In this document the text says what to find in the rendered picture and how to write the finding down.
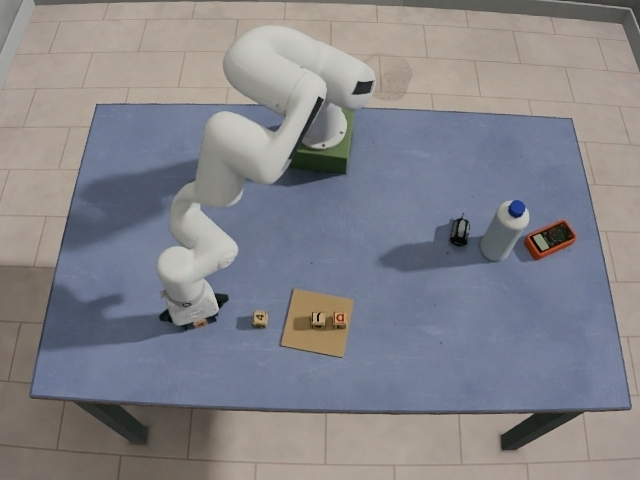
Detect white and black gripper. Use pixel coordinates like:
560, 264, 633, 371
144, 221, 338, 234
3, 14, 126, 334
159, 278, 229, 331

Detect tan square mat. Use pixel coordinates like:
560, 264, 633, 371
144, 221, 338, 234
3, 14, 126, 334
281, 289, 354, 358

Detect white plastic bottle with blue cap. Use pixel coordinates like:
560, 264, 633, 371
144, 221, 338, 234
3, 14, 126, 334
480, 200, 529, 262

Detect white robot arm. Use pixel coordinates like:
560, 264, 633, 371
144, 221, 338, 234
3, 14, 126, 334
156, 25, 376, 307

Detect orange digital multimeter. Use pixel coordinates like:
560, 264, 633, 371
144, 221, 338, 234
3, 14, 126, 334
524, 220, 577, 260

